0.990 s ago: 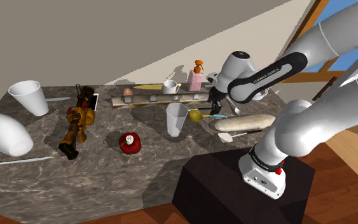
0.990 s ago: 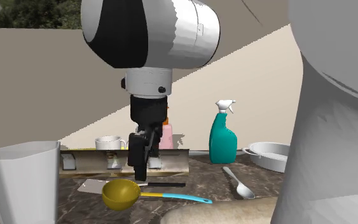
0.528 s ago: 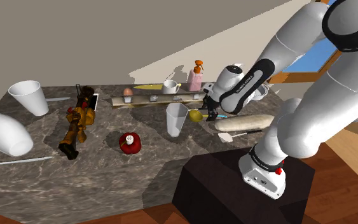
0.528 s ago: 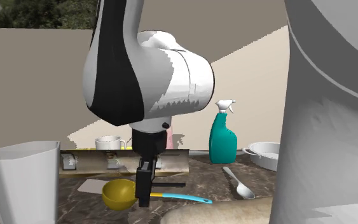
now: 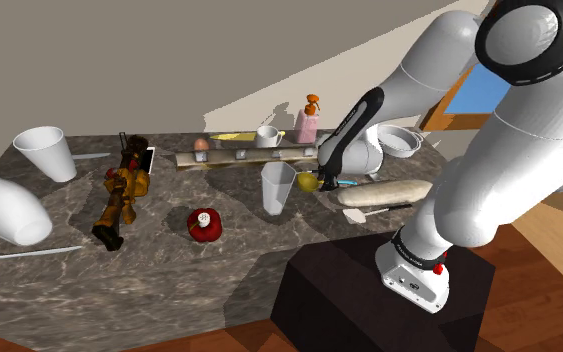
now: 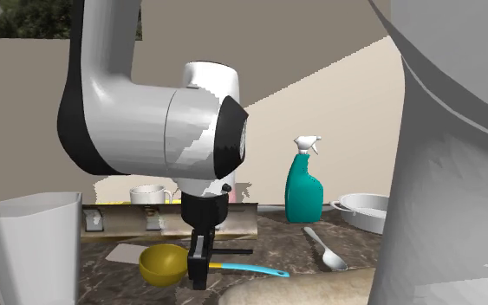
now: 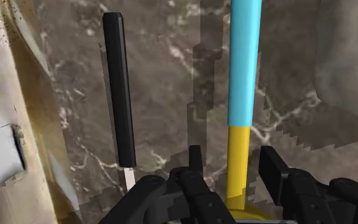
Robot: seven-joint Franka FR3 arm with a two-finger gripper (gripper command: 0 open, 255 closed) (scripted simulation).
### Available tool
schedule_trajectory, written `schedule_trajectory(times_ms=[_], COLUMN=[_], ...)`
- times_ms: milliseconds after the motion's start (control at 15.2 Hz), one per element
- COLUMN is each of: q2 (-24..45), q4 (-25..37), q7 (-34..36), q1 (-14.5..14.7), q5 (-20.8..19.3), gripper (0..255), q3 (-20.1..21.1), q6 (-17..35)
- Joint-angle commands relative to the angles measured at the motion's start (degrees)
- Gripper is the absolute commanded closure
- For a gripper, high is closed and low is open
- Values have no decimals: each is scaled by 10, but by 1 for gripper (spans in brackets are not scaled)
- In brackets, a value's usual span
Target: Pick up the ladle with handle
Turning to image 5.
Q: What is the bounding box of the yellow brown toy figure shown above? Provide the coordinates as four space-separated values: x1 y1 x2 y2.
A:
90 132 153 253

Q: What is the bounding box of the long silver knife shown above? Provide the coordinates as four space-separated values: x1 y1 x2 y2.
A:
0 245 84 265

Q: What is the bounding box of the red bell pepper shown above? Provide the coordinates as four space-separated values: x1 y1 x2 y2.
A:
186 207 224 243

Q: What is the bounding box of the white vase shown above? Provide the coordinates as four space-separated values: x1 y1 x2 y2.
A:
0 159 54 247

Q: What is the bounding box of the pink soap dispenser orange pump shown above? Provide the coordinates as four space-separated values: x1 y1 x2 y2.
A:
293 93 322 145

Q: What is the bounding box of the white phone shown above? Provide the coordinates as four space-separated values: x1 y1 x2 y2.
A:
139 146 157 176

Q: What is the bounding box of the white spatula black handle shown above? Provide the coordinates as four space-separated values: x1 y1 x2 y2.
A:
341 203 414 225

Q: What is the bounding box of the long beige rack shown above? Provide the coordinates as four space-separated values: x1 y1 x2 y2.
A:
175 145 320 171

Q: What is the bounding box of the wooden framed window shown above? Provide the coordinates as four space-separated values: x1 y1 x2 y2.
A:
419 0 563 133

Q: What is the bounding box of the dark robot stand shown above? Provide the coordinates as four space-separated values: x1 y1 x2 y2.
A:
270 231 497 352

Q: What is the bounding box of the grey tall glass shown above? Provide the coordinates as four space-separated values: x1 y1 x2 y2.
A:
260 161 298 217

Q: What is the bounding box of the flat yellow thing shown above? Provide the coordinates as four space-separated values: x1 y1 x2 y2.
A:
209 131 258 143

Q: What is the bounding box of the white tapered cup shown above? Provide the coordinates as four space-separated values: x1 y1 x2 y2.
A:
12 125 78 184

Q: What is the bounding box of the pale baguette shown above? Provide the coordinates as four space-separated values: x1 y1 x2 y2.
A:
335 179 434 208

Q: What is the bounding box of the white mug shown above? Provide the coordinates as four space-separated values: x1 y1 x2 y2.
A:
254 125 287 149

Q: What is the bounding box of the white pot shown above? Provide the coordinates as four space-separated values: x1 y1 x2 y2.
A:
376 124 425 160

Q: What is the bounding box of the yellow spoon blue handle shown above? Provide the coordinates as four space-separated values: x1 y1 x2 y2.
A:
296 171 359 194

